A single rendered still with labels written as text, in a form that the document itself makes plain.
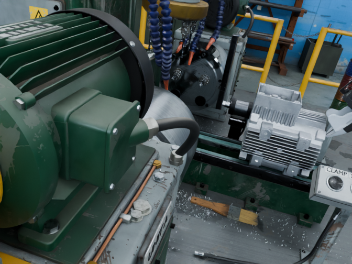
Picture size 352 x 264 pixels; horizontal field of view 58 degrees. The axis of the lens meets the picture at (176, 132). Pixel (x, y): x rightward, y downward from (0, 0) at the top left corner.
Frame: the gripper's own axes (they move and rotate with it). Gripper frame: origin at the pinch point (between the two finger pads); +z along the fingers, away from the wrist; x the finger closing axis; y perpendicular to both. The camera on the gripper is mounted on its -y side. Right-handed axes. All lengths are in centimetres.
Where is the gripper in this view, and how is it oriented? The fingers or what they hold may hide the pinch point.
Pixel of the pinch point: (331, 134)
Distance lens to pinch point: 92.8
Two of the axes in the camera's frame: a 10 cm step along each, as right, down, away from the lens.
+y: -7.5, -6.6, -0.9
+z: -6.0, 6.1, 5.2
